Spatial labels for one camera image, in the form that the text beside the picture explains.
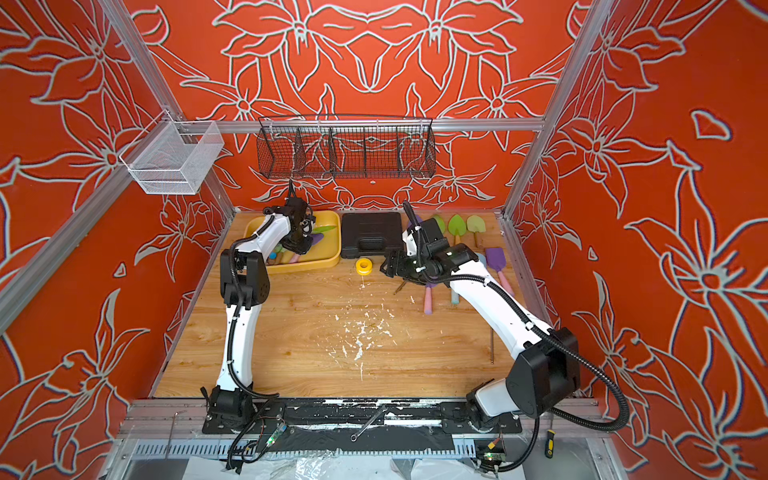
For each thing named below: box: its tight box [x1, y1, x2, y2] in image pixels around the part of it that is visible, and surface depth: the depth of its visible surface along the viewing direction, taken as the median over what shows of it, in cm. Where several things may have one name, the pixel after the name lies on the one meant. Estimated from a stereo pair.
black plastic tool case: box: [341, 212, 404, 259], surface depth 106 cm
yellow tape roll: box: [355, 257, 373, 276], surface depth 103 cm
